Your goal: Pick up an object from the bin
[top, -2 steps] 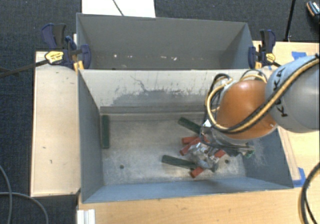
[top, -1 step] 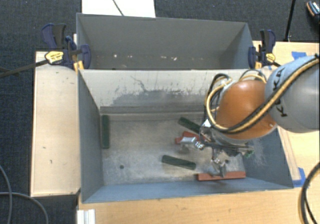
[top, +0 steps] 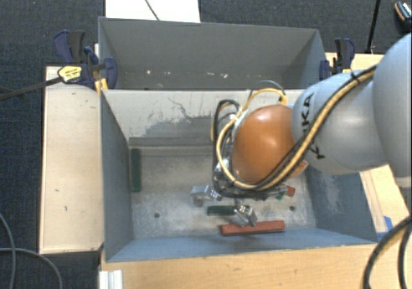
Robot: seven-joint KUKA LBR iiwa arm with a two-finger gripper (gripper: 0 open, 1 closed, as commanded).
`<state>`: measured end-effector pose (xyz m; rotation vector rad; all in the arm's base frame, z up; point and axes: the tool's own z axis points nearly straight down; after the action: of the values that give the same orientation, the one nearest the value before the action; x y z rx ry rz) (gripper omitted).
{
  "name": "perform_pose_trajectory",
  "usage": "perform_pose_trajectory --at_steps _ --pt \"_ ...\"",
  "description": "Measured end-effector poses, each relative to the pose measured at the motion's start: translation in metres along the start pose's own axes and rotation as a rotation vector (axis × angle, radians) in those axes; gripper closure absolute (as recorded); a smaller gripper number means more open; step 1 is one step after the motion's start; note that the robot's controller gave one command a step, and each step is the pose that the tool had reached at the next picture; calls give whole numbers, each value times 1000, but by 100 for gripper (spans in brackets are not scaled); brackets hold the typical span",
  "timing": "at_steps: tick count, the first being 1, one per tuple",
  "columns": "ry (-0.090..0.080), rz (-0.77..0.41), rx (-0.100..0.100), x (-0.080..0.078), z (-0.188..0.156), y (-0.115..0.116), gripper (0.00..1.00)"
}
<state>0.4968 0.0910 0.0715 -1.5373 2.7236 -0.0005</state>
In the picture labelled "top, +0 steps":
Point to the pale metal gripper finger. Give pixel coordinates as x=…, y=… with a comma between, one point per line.
x=246, y=216
x=202, y=192

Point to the red-brown flat block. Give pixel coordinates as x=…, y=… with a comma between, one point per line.
x=291, y=191
x=270, y=227

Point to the grey metal bin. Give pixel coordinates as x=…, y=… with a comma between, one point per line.
x=180, y=165

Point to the pale wood flat board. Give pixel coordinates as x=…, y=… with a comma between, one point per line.
x=71, y=165

